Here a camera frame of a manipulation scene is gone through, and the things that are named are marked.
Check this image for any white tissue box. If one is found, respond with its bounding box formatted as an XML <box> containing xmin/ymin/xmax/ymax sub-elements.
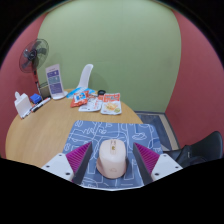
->
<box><xmin>13</xmin><ymin>91</ymin><xmax>33</xmax><ymax>119</ymax></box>

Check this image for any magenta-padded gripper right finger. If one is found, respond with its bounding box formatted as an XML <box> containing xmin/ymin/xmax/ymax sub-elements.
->
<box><xmin>132</xmin><ymin>142</ymin><xmax>184</xmax><ymax>186</ymax></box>

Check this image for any white snack packet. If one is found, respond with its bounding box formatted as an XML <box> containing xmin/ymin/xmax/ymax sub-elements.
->
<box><xmin>78</xmin><ymin>98</ymin><xmax>103</xmax><ymax>112</ymax></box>

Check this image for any white marker with red cap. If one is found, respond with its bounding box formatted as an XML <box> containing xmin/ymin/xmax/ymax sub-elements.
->
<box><xmin>22</xmin><ymin>106</ymin><xmax>36</xmax><ymax>119</ymax></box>
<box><xmin>32</xmin><ymin>97</ymin><xmax>52</xmax><ymax>113</ymax></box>

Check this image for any beige computer mouse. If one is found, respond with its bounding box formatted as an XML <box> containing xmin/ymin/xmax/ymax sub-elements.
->
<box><xmin>96</xmin><ymin>139</ymin><xmax>128</xmax><ymax>179</ymax></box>

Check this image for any orange snack packet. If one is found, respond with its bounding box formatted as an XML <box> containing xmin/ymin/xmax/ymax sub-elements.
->
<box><xmin>70</xmin><ymin>90</ymin><xmax>90</xmax><ymax>108</ymax></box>

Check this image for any blue whiteboard eraser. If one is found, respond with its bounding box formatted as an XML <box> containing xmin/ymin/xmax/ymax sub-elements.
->
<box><xmin>29</xmin><ymin>93</ymin><xmax>42</xmax><ymax>104</ymax></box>

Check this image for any blue snack packet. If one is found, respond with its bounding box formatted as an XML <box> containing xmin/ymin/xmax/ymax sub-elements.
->
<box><xmin>66</xmin><ymin>86</ymin><xmax>96</xmax><ymax>100</ymax></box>

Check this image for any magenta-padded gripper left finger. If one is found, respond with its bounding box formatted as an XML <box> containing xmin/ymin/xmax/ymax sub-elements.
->
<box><xmin>39</xmin><ymin>141</ymin><xmax>93</xmax><ymax>185</ymax></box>

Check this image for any black office chair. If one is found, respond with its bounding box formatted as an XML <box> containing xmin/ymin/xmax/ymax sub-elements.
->
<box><xmin>166</xmin><ymin>130</ymin><xmax>224</xmax><ymax>168</ymax></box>

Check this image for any white plastic chair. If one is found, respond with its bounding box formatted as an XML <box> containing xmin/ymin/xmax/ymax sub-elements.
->
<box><xmin>77</xmin><ymin>63</ymin><xmax>94</xmax><ymax>90</ymax></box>

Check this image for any red-topped snack packet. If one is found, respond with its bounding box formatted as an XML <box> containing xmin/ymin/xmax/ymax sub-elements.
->
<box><xmin>100</xmin><ymin>92</ymin><xmax>122</xmax><ymax>116</ymax></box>

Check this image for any red standing fan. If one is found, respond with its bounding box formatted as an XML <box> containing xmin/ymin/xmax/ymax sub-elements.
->
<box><xmin>18</xmin><ymin>38</ymin><xmax>50</xmax><ymax>92</ymax></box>

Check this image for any blue patterned mouse pad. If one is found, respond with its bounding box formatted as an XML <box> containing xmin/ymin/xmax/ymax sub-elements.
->
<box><xmin>62</xmin><ymin>120</ymin><xmax>164</xmax><ymax>192</ymax></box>

